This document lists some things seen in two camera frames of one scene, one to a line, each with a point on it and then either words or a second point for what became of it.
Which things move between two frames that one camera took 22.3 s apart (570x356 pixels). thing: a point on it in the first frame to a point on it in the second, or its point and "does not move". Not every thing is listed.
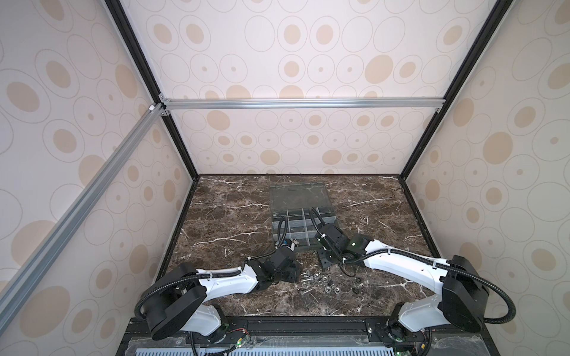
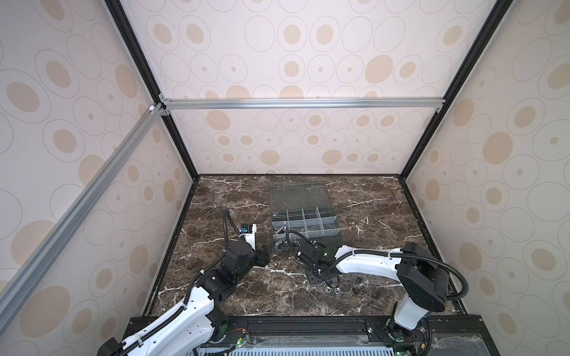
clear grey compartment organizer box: [300, 211] does not move
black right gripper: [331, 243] to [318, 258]
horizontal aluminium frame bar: [302, 105] does not move
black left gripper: [295, 267] to [263, 255]
